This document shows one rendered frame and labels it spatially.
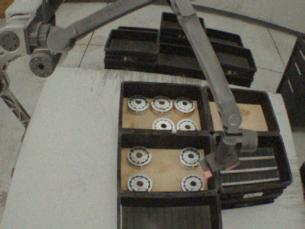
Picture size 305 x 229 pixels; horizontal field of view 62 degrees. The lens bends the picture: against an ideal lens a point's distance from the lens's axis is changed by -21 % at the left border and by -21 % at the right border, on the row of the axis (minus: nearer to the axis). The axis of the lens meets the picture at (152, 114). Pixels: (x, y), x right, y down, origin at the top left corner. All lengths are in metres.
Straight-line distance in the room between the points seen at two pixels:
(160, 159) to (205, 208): 0.32
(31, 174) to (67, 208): 0.27
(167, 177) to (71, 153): 0.51
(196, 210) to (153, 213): 0.18
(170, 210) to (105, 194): 0.33
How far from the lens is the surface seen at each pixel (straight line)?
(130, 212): 1.23
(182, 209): 1.26
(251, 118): 1.65
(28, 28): 0.95
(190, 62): 2.58
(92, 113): 1.68
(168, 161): 1.36
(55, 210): 1.39
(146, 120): 1.48
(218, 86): 0.90
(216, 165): 0.99
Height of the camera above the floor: 1.96
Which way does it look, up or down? 48 degrees down
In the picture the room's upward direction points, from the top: 8 degrees clockwise
